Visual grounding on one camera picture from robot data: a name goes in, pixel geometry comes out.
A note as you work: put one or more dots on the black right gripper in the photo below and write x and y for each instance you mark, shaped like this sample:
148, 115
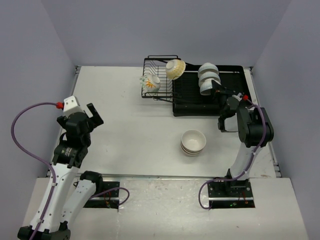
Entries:
218, 89

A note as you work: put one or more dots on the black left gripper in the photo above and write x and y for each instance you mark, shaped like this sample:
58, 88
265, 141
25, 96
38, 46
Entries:
95, 119

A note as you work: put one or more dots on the white bowl front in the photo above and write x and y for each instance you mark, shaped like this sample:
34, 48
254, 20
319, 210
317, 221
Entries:
206, 87

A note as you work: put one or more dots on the white bowl back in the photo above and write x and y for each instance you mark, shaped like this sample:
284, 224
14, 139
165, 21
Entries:
207, 67

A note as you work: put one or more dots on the beige floral bowl back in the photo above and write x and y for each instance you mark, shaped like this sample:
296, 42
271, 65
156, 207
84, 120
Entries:
193, 139

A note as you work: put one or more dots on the beige floral bowl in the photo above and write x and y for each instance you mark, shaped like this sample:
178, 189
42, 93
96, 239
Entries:
193, 139
192, 151
192, 154

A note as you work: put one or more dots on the beige floral bowl front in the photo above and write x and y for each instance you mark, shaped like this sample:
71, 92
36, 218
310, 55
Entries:
192, 154

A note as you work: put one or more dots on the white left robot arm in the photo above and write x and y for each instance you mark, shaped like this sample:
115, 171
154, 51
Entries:
58, 211

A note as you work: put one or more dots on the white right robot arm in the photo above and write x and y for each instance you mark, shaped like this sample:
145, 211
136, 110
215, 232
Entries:
254, 130

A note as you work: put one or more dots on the black dish drying tray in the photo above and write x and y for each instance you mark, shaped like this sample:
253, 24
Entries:
232, 77

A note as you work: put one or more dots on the yellow patterned bowl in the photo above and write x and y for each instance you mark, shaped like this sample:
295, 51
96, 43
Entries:
174, 69

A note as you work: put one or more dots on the white green floral bowl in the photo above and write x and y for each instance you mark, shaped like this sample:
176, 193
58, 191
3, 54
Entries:
150, 83

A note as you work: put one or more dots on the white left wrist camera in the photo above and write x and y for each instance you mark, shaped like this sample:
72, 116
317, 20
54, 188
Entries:
71, 106

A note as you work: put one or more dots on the black wire dish rack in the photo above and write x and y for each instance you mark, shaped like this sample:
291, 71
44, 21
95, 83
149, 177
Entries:
183, 90

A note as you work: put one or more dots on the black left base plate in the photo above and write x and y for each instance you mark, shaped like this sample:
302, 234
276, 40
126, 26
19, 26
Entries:
108, 200

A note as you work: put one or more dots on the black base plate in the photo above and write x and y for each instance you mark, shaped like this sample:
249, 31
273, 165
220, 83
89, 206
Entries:
108, 200
230, 194

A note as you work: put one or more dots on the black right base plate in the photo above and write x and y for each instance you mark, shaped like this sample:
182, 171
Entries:
230, 194

